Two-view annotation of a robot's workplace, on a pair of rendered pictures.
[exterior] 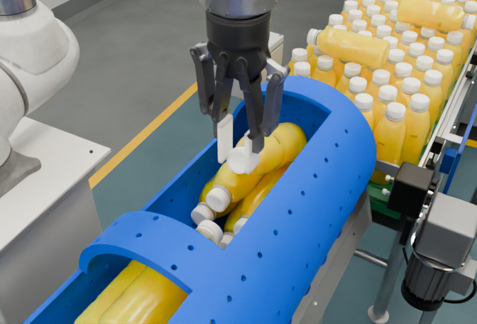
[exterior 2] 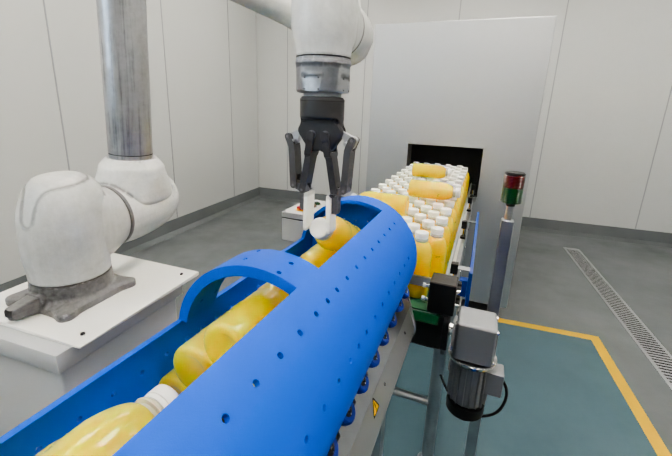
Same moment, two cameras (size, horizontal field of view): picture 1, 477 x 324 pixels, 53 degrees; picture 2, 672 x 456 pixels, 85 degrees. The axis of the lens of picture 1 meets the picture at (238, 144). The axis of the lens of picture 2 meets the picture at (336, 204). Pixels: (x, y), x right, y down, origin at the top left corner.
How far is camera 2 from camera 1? 27 cm
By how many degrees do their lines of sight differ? 25
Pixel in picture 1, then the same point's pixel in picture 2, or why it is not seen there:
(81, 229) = not seen: hidden behind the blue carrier
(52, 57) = (159, 193)
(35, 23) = (150, 164)
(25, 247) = (110, 354)
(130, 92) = not seen: hidden behind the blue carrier
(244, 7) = (330, 83)
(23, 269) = not seen: hidden behind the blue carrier
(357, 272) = (401, 423)
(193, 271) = (295, 276)
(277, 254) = (360, 281)
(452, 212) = (476, 317)
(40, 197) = (133, 303)
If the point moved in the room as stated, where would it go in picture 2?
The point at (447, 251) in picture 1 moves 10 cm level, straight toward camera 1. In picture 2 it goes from (479, 350) to (475, 372)
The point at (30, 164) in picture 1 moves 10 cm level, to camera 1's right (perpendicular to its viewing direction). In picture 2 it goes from (126, 280) to (170, 278)
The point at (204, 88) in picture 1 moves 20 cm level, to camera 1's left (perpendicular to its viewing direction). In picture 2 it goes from (295, 164) to (175, 163)
